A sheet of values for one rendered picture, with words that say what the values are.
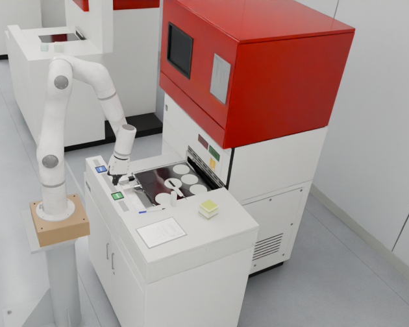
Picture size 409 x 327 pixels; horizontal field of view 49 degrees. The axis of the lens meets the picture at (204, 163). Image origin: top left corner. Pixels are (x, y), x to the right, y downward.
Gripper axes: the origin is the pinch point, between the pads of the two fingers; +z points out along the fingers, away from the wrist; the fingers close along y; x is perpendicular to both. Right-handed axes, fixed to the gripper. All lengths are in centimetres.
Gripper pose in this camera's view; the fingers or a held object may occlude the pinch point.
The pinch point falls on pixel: (115, 181)
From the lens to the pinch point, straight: 238.2
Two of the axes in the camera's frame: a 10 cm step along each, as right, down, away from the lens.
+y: -8.2, 0.3, -5.7
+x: 4.9, 5.3, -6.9
